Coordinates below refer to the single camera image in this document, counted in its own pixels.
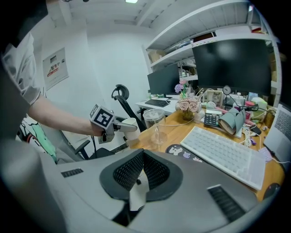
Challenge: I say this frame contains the grey office chair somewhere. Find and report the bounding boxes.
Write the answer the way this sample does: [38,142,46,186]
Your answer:
[40,124,115,162]

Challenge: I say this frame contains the white paper cup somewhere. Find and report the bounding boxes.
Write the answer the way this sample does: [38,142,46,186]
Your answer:
[122,117,141,142]

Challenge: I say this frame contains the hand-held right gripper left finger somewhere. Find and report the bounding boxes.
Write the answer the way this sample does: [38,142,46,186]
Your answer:
[99,149,145,201]

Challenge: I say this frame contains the black office chair with headrest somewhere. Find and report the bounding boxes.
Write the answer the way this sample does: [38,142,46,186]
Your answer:
[110,84,147,133]

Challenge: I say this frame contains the small black desk clock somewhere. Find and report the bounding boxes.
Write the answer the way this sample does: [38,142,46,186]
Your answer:
[222,85,232,110]

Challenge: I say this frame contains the pink rose bouquet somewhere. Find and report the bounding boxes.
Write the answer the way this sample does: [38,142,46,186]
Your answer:
[176,97,202,121]

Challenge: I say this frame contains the light green box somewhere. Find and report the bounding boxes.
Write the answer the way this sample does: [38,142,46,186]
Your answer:
[251,96,268,110]

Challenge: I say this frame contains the large black monitor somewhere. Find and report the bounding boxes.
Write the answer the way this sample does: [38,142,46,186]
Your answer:
[191,38,273,96]

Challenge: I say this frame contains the green printed garment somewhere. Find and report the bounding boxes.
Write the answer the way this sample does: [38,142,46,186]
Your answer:
[20,117,57,165]

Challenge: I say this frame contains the clear drinking glass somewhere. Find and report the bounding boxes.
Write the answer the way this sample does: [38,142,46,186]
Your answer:
[150,123,168,145]

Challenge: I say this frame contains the pink bottle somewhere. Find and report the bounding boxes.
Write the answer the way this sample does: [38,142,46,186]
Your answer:
[244,101,259,121]

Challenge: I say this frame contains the white desk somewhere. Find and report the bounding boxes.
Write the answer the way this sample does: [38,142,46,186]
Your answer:
[135,95,181,116]

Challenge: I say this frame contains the purple flower bunch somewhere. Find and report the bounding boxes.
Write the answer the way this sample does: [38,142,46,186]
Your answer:
[174,79,190,96]

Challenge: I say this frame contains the white keyboard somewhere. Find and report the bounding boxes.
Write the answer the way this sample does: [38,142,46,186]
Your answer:
[179,126,267,191]

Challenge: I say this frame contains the small black monitor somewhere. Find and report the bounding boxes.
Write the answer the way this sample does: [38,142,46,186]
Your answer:
[147,64,181,99]

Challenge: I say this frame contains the white photo frame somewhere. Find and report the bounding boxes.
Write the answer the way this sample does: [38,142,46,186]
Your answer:
[206,89,224,108]

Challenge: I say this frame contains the black cat mouse pad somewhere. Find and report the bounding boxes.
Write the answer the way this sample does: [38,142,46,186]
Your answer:
[165,143,203,164]

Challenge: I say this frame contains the black calculator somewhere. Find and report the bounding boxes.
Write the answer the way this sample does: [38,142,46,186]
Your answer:
[203,108,223,127]

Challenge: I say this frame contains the white wall panel box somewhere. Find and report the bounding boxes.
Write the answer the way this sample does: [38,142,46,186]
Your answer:
[42,47,70,91]

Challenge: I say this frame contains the person's left forearm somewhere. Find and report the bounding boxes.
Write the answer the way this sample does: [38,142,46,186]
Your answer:
[28,92,103,137]

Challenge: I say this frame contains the black keyboard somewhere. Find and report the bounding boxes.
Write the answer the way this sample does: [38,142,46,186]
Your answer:
[144,98,171,108]

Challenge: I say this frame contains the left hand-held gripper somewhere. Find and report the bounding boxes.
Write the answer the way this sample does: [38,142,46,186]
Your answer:
[89,104,138,144]

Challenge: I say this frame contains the white metal shelving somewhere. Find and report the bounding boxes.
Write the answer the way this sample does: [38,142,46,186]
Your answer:
[141,0,281,108]

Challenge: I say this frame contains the grey laptop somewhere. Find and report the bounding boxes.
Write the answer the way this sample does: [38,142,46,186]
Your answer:
[263,103,291,162]

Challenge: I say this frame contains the person's white shirt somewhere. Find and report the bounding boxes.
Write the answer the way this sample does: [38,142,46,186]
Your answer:
[1,31,42,106]

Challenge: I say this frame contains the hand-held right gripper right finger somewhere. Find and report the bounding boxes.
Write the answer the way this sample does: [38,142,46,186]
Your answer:
[144,149,184,203]

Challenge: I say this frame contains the white cable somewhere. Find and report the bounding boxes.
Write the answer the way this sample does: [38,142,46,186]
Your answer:
[156,113,205,127]

